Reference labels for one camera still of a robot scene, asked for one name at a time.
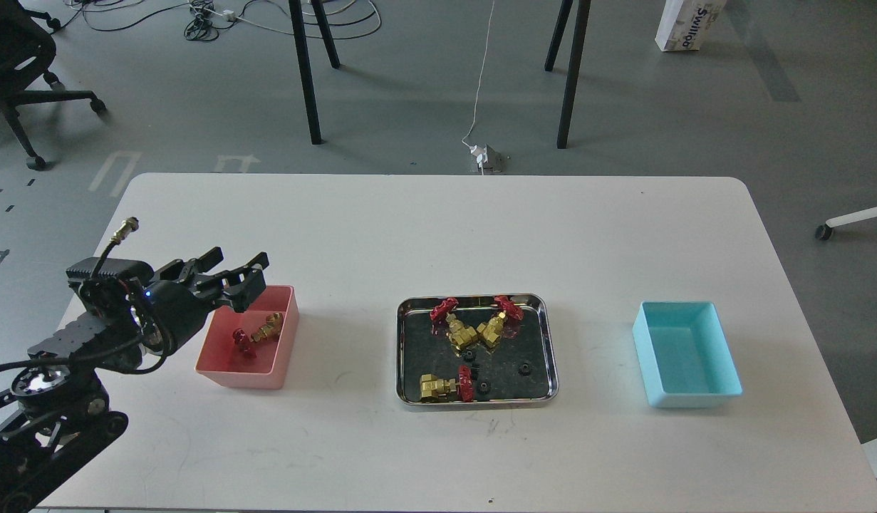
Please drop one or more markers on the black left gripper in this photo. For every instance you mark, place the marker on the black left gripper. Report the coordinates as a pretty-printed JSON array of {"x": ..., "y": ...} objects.
[{"x": 177, "y": 299}]

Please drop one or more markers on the light blue plastic box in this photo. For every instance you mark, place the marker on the light blue plastic box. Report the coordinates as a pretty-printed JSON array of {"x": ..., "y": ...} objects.
[{"x": 685, "y": 360}]

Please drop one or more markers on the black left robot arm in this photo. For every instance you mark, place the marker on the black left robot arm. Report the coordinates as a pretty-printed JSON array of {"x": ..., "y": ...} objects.
[{"x": 134, "y": 319}]

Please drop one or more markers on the pink plastic box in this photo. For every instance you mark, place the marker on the pink plastic box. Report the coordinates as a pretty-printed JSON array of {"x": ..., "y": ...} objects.
[{"x": 221, "y": 361}]

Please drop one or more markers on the brass valve red handle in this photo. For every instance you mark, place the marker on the brass valve red handle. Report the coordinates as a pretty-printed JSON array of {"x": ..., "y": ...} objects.
[
  {"x": 444, "y": 321},
  {"x": 504, "y": 323},
  {"x": 246, "y": 343},
  {"x": 434, "y": 389}
]

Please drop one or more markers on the grey floor socket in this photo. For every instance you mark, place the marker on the grey floor socket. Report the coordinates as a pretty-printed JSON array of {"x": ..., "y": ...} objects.
[{"x": 486, "y": 160}]

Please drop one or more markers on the white chair leg with caster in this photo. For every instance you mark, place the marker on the white chair leg with caster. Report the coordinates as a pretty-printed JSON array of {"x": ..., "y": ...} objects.
[{"x": 826, "y": 230}]

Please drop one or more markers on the black office chair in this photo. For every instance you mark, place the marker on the black office chair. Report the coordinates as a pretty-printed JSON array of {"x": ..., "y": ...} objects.
[{"x": 26, "y": 53}]

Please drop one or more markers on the white cardboard box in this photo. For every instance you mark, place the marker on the white cardboard box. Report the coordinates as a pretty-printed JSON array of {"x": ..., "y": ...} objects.
[{"x": 684, "y": 24}]

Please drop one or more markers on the stainless steel tray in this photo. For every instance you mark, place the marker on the stainless steel tray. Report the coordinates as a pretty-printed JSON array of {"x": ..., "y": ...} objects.
[{"x": 420, "y": 352}]

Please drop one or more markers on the black table leg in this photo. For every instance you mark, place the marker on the black table leg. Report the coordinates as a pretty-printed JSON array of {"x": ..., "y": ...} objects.
[
  {"x": 572, "y": 72},
  {"x": 562, "y": 18},
  {"x": 305, "y": 74},
  {"x": 326, "y": 34}
]

